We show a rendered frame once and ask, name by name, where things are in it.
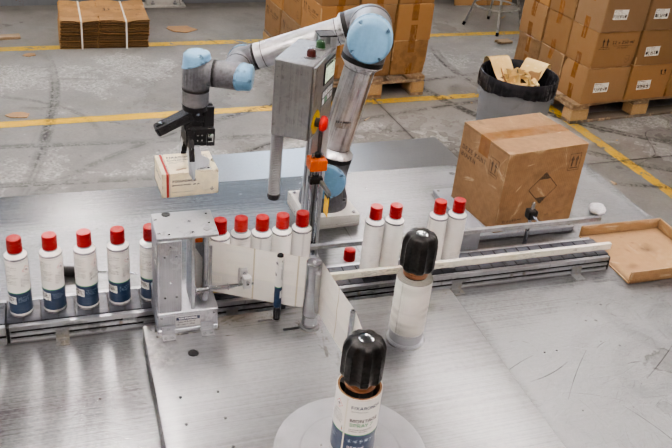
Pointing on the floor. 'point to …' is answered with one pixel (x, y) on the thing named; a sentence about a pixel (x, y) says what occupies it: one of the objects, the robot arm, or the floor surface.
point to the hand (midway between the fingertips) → (186, 168)
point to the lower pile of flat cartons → (102, 24)
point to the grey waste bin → (507, 106)
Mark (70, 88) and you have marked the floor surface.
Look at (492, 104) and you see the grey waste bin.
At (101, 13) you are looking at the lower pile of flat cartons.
